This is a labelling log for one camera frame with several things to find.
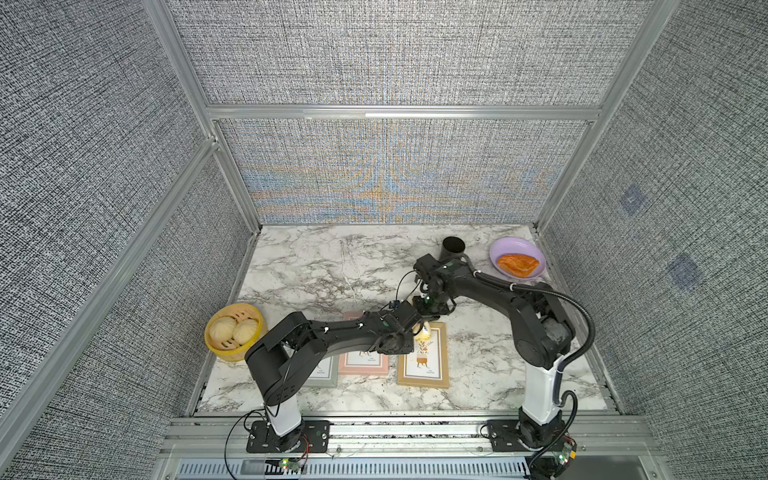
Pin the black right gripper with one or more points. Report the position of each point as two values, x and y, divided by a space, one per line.
416 304

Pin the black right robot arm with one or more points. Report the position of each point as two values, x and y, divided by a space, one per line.
542 335

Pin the right steamed bun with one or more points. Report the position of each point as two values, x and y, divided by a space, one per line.
245 331

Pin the black mug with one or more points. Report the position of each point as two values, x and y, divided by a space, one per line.
451 247

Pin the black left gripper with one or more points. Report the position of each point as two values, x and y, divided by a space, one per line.
409 347

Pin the yellow cleaning cloth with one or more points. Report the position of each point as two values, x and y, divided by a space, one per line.
422 332

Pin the left steamed bun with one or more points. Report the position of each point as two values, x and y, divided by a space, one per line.
221 333

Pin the purple bowl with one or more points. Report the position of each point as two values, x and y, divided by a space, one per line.
507 245

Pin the tan wooden picture frame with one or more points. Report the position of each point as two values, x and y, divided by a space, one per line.
427 365

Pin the grey-green picture frame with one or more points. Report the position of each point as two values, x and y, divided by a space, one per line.
325 375

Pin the steamed bun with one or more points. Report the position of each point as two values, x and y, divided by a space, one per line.
245 331
221 333

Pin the orange pastry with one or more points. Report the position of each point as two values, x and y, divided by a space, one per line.
517 264

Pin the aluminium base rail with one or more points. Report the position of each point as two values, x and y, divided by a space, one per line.
406 445

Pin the yellow bamboo steamer basket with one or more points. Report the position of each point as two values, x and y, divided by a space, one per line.
240 312

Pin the pink picture frame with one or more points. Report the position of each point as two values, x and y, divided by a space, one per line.
363 363

